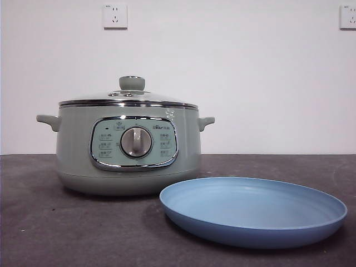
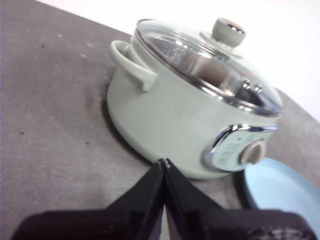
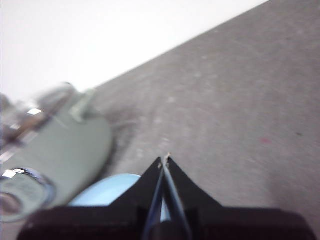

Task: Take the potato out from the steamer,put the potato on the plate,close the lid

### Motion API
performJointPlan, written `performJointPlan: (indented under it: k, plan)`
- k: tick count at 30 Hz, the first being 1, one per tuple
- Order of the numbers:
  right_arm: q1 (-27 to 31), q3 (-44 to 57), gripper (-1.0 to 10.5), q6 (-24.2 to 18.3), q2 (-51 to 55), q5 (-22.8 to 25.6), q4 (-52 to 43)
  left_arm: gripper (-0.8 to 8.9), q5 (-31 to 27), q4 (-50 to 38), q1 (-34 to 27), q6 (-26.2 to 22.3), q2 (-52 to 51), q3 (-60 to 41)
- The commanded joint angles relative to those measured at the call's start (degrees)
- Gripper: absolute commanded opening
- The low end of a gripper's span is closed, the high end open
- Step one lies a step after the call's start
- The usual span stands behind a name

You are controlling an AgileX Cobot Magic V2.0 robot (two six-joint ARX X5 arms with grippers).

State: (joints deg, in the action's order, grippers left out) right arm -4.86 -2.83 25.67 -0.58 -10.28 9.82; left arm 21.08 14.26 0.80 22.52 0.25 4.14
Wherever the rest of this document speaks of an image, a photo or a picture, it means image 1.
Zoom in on glass lid with green knob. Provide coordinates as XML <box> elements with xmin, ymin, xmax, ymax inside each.
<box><xmin>58</xmin><ymin>75</ymin><xmax>199</xmax><ymax>108</ymax></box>

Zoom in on white wall socket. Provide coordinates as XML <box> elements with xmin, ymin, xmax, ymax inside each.
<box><xmin>103</xmin><ymin>3</ymin><xmax>129</xmax><ymax>31</ymax></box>
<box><xmin>339</xmin><ymin>4</ymin><xmax>356</xmax><ymax>31</ymax></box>

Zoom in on pale green electric steamer pot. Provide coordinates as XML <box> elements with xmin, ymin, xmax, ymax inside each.
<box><xmin>36</xmin><ymin>101</ymin><xmax>216</xmax><ymax>197</ymax></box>

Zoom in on blue round plate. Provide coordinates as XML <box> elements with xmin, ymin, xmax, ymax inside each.
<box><xmin>159</xmin><ymin>176</ymin><xmax>348</xmax><ymax>250</ymax></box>

